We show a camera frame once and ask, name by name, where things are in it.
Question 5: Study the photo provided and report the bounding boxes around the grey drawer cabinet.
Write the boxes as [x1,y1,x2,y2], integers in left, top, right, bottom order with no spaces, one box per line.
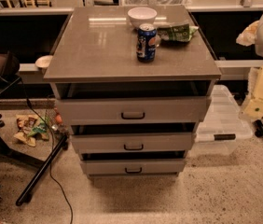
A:
[43,5,222,180]

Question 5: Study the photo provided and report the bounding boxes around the black desk frame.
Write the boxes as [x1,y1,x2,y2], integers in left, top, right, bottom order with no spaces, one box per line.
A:
[0,75,68,206]

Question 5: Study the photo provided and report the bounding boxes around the blue soda can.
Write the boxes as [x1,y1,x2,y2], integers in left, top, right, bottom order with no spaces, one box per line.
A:
[136,23,157,63]

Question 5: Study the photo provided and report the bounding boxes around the clear plastic storage bin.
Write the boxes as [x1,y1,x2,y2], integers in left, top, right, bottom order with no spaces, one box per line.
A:
[190,85,253,156]

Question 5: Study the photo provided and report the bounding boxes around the small wire basket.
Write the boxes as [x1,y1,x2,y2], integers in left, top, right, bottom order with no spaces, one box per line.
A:
[45,94,67,139]

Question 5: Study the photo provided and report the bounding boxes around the grey drawer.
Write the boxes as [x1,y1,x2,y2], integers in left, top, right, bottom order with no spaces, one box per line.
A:
[56,97,210,125]
[70,133,194,153]
[80,159,185,176]

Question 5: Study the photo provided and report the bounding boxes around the white bowl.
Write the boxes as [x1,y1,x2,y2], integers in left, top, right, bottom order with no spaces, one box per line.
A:
[128,7,157,28]

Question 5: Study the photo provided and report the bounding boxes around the snack wrappers on floor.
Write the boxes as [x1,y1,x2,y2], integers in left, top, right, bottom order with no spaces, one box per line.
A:
[14,115,49,147]

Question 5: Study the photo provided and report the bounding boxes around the green chip bag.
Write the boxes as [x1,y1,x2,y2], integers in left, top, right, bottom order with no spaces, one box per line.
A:
[157,23,199,42]

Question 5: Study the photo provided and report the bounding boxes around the black power cable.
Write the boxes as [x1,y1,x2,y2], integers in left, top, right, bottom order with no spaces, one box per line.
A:
[19,77,75,224]

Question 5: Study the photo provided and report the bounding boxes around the black table leg right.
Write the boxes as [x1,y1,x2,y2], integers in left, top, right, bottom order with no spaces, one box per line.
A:
[254,119,263,137]

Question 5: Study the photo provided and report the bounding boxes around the small white dish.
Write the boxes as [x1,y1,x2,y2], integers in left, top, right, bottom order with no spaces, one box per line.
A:
[35,55,53,69]

